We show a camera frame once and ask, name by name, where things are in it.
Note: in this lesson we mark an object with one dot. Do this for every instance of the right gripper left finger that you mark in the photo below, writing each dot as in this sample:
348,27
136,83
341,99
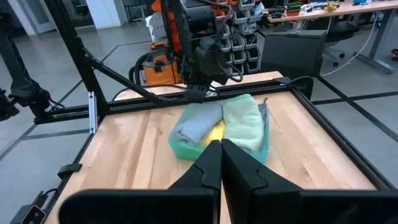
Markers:
205,171

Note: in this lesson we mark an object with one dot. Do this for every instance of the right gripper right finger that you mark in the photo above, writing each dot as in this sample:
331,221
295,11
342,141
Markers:
245,174

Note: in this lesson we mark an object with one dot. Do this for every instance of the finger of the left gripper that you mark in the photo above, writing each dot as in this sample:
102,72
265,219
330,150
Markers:
191,93
203,93

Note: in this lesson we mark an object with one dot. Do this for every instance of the teal translucent plastic bin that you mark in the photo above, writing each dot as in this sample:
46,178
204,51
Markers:
186,151

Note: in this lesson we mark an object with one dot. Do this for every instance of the smooth grey microfiber towel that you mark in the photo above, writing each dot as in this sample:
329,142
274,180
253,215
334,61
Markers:
199,123

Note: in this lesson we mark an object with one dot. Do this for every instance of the yellow microfiber towel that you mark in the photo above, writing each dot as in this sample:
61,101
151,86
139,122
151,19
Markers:
214,133

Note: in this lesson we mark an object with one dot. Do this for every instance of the pale green microfiber towel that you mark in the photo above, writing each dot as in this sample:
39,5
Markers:
244,121

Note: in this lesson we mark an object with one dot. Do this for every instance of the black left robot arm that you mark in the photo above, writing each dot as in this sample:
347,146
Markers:
192,18

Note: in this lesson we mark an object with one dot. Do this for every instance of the grey parts bin rack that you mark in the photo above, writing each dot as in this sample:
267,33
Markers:
245,46

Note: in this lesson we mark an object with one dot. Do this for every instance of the orange black shop vacuum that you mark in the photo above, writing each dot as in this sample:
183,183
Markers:
161,67

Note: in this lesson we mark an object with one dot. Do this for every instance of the black equipment case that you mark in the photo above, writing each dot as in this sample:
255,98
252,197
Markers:
292,53

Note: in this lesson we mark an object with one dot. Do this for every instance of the silver aluminium extrusion bar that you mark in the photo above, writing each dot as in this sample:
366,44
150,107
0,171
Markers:
92,112

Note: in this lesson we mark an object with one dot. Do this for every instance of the white square column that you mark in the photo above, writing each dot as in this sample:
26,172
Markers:
105,12

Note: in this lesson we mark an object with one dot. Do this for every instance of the black office chair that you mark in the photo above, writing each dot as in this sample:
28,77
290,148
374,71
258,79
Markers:
339,34

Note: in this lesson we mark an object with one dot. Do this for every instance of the wooden office desk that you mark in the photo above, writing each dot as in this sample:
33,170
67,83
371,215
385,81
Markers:
342,7

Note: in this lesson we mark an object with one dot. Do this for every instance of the small black white-faced device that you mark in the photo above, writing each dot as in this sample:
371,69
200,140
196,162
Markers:
31,214

